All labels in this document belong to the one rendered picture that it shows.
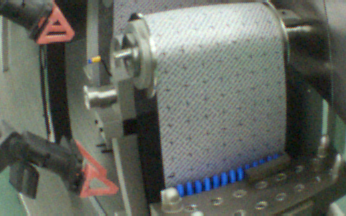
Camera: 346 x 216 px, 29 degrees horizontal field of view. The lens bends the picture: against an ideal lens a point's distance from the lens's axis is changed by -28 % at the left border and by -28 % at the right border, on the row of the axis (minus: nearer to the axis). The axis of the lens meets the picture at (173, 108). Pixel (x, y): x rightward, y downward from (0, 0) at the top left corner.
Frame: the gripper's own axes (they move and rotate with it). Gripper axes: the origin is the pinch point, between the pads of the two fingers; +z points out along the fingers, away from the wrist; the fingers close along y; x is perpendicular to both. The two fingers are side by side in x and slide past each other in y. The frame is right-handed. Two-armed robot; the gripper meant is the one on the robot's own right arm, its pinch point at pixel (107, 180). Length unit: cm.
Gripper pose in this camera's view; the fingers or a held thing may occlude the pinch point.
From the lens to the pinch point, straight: 140.1
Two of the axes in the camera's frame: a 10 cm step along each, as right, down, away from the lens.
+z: 8.3, 2.8, 4.8
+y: 3.4, 4.2, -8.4
